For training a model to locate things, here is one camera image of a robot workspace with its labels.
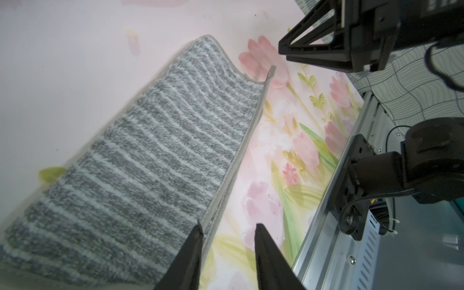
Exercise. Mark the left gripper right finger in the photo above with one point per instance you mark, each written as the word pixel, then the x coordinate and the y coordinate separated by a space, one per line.
pixel 273 271

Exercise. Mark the grey striped dishcloth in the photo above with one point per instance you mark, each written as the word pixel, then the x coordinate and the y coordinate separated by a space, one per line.
pixel 120 213

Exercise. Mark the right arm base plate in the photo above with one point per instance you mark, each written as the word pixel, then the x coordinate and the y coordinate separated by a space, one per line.
pixel 346 190

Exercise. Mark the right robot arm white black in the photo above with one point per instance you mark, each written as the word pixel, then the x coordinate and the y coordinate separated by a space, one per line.
pixel 410 55

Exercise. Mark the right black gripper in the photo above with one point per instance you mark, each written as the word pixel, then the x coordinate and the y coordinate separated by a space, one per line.
pixel 374 30

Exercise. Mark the aluminium frame rail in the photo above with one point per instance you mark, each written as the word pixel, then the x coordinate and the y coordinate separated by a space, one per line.
pixel 329 259

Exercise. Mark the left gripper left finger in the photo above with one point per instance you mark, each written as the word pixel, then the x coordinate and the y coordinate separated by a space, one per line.
pixel 184 272

